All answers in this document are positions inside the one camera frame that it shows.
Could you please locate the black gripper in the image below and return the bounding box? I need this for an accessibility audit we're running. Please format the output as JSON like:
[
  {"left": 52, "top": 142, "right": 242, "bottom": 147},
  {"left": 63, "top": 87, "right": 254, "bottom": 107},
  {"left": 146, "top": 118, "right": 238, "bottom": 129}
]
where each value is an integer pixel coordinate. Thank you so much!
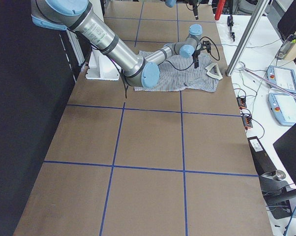
[
  {"left": 193, "top": 42, "right": 203, "bottom": 68},
  {"left": 188, "top": 0, "right": 199, "bottom": 20}
]

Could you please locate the navy white striped polo shirt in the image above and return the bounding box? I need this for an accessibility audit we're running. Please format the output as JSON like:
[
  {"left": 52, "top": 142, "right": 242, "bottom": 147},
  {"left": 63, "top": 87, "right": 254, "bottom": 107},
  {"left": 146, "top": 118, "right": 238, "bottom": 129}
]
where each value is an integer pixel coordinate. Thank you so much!
[{"left": 134, "top": 53, "right": 222, "bottom": 92}]

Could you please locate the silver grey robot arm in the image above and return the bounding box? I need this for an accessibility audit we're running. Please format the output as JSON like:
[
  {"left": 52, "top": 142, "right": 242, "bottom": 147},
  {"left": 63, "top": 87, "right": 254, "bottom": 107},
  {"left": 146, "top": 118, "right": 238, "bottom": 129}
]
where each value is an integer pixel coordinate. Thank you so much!
[
  {"left": 31, "top": 0, "right": 203, "bottom": 88},
  {"left": 164, "top": 0, "right": 199, "bottom": 20}
]

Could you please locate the red cylinder object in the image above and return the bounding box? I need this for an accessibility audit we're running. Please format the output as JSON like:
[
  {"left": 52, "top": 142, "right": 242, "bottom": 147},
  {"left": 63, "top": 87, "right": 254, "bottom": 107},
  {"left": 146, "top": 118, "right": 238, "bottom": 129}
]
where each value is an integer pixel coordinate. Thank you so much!
[{"left": 214, "top": 0, "right": 225, "bottom": 21}]

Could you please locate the black clamp tool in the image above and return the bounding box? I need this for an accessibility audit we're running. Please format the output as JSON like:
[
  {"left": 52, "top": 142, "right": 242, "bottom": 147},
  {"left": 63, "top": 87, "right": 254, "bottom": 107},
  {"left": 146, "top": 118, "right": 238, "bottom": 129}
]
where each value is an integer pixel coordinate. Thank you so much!
[{"left": 227, "top": 14, "right": 236, "bottom": 42}]

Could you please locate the upper orange black adapter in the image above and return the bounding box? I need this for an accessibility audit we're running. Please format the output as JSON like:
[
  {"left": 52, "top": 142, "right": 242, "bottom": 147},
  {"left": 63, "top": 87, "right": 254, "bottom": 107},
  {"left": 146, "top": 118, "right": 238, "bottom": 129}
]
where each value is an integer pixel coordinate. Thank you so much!
[{"left": 237, "top": 96, "right": 247, "bottom": 110}]

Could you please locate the orange black adapter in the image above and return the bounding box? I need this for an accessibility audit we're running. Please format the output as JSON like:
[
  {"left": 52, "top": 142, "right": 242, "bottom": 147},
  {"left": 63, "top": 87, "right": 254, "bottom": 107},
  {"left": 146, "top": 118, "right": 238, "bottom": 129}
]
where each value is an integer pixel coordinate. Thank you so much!
[
  {"left": 237, "top": 96, "right": 247, "bottom": 110},
  {"left": 241, "top": 114, "right": 253, "bottom": 130}
]

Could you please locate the lower orange black adapter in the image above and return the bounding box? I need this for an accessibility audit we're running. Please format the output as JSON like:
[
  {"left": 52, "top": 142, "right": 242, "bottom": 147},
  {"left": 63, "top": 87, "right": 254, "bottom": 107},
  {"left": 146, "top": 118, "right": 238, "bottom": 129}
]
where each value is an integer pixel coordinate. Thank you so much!
[{"left": 241, "top": 114, "right": 253, "bottom": 130}]

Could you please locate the upper teach pendant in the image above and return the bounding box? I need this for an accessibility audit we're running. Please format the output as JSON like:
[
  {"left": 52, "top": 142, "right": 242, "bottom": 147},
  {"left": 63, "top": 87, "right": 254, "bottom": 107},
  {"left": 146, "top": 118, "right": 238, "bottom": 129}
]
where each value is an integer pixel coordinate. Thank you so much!
[{"left": 266, "top": 65, "right": 296, "bottom": 94}]

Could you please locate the teach pendant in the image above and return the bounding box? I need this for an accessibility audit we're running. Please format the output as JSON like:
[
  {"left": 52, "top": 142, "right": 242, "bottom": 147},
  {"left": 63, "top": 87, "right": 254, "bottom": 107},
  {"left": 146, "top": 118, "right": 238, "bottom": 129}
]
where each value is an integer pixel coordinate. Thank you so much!
[
  {"left": 268, "top": 93, "right": 296, "bottom": 126},
  {"left": 266, "top": 65, "right": 296, "bottom": 94}
]

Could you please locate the lower teach pendant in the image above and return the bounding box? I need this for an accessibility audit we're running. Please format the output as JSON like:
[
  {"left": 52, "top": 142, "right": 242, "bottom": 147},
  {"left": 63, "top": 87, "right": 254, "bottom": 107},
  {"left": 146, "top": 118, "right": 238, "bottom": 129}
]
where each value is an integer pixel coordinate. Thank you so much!
[{"left": 268, "top": 93, "right": 296, "bottom": 126}]

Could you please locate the black power box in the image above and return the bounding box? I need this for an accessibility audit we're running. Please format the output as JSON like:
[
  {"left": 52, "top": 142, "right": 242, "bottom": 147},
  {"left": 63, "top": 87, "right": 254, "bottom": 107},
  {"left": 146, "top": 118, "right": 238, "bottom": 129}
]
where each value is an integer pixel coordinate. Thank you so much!
[{"left": 247, "top": 136, "right": 276, "bottom": 176}]

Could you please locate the black monitor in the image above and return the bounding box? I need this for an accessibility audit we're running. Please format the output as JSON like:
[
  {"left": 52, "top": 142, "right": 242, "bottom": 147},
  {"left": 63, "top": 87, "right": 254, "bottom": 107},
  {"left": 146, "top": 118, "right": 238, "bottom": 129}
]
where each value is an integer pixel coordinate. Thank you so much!
[{"left": 273, "top": 123, "right": 296, "bottom": 182}]

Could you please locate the black monitor stand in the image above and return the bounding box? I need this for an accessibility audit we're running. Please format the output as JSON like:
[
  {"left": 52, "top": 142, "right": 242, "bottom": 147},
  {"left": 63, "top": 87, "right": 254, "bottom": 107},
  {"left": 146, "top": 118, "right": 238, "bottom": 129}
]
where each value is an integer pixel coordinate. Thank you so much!
[{"left": 259, "top": 171, "right": 296, "bottom": 219}]

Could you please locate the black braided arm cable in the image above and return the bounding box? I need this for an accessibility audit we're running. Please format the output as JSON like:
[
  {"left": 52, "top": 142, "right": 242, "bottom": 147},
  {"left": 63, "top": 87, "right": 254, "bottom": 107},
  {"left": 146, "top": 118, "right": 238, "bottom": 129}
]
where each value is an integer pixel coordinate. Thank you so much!
[{"left": 166, "top": 36, "right": 220, "bottom": 72}]

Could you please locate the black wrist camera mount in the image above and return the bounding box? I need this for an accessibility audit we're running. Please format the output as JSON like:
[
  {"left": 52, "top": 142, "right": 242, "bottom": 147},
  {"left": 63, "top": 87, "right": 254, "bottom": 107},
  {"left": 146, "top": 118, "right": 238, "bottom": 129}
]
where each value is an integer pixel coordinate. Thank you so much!
[{"left": 200, "top": 40, "right": 211, "bottom": 53}]

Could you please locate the aluminium frame post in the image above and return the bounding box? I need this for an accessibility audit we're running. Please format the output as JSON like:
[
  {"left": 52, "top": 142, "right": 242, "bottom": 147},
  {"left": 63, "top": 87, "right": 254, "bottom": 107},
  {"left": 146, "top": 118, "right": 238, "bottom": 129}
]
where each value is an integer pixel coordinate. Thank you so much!
[{"left": 226, "top": 0, "right": 268, "bottom": 76}]

